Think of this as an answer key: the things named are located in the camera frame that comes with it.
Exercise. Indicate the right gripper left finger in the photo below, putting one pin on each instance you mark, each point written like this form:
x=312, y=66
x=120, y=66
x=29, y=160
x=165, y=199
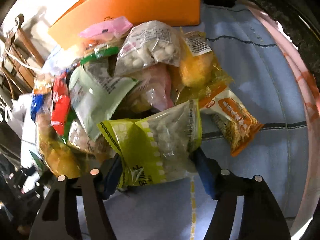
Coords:
x=96, y=187

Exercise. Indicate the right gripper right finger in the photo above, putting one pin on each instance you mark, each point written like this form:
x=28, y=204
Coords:
x=224, y=187

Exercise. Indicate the green seed snack packet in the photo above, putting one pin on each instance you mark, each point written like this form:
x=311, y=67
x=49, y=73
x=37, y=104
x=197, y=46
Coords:
x=156, y=149

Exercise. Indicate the blue cookie packet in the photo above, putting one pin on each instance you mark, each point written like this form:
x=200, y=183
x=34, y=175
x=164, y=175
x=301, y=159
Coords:
x=36, y=104

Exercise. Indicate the pale green snack packet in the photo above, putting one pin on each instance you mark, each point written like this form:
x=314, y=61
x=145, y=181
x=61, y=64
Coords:
x=95, y=95

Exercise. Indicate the orange noodle snack packet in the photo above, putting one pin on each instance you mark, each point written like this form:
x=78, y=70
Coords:
x=234, y=121

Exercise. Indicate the pink patterned mat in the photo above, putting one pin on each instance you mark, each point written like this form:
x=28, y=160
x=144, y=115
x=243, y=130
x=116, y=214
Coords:
x=309, y=93

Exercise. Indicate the red snack packet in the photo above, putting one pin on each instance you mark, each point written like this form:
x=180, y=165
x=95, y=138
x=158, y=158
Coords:
x=60, y=103

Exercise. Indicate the yellow clear snack packet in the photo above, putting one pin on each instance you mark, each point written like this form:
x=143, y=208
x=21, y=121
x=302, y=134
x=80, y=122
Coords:
x=199, y=73

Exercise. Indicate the carved brown wooden chair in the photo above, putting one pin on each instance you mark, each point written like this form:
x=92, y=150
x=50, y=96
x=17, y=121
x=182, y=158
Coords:
x=20, y=60

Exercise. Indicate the white candy clear bag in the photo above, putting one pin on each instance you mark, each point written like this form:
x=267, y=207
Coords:
x=146, y=45

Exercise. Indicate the pink snack packet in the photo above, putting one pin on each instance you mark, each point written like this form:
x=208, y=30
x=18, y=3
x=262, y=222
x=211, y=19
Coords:
x=108, y=29

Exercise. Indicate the orange cardboard box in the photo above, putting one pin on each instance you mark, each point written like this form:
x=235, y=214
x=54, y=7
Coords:
x=84, y=13

